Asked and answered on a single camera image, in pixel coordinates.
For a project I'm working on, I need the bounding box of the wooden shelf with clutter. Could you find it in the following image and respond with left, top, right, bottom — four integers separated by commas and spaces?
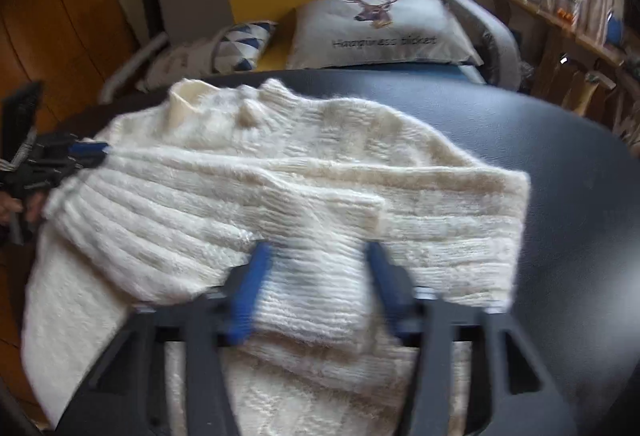
494, 0, 639, 142

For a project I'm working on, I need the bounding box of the triangle pattern pillow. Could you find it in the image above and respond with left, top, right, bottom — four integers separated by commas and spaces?
136, 20, 279, 92

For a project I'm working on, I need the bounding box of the deer print white pillow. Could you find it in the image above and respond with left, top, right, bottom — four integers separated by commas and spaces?
286, 0, 483, 70

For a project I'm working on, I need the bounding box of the person's hand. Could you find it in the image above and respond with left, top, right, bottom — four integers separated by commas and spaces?
0, 191, 48, 226

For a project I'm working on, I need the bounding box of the cream knitted sweater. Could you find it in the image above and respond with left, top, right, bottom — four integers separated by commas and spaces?
22, 79, 530, 435

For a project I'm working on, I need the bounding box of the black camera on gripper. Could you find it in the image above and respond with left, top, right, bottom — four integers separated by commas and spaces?
1, 81, 43, 171

